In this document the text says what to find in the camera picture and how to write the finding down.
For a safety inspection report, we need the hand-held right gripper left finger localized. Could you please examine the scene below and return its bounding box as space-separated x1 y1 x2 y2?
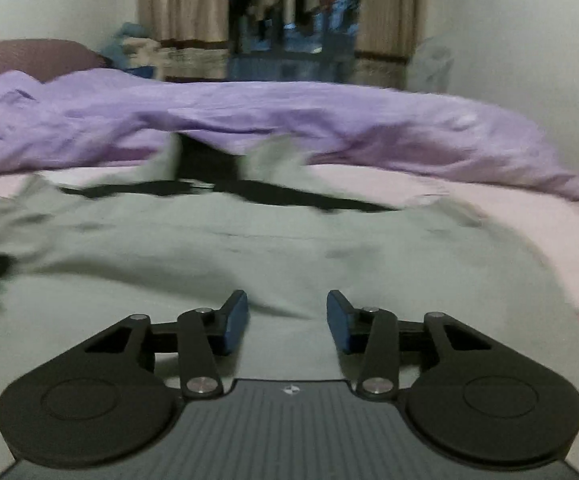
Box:
69 290 248 400

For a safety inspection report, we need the glass balcony door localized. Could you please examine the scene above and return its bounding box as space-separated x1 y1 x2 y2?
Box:
226 0 365 84

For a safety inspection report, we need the standing fan with white cover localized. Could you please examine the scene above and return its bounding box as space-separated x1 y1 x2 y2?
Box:
407 35 455 95

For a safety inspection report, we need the maroon padded headboard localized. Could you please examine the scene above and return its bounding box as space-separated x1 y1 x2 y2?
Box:
0 38 105 86

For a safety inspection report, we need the pile of blue white clothes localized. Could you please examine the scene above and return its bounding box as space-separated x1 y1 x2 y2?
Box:
100 22 162 81

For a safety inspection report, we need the pink printed bed sheet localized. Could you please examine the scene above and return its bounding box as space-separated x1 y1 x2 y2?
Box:
0 162 579 351

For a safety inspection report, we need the purple duvet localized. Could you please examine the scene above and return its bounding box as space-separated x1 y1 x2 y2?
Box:
0 70 579 208

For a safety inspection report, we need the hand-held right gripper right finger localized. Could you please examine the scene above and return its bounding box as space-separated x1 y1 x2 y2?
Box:
326 290 510 400

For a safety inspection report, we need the beige patterned curtain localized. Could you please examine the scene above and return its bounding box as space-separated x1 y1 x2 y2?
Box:
136 0 230 81
354 0 433 90

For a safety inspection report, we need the grey and black jacket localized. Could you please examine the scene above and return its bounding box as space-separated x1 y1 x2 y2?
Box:
0 132 579 466

